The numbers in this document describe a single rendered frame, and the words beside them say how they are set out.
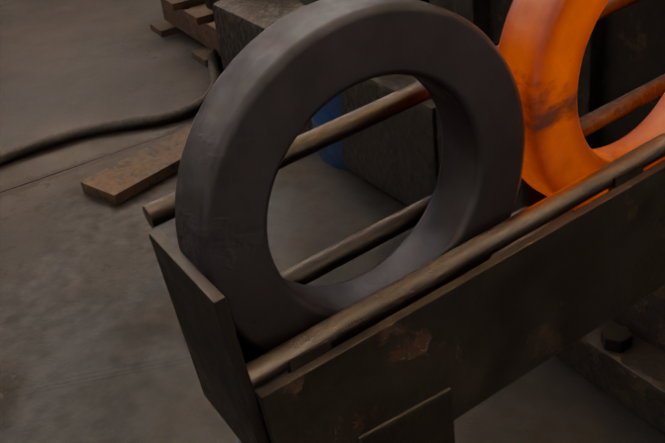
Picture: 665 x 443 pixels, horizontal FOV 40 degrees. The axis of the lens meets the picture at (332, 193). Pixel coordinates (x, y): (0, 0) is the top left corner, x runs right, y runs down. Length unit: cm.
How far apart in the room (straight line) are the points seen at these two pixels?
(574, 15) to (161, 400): 104
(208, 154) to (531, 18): 18
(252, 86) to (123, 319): 122
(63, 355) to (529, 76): 118
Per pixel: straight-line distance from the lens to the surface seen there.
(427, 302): 44
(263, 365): 42
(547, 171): 50
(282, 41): 39
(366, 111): 49
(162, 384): 142
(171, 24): 295
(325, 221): 173
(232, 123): 38
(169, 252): 42
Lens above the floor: 89
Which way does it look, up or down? 29 degrees down
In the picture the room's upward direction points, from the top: 7 degrees counter-clockwise
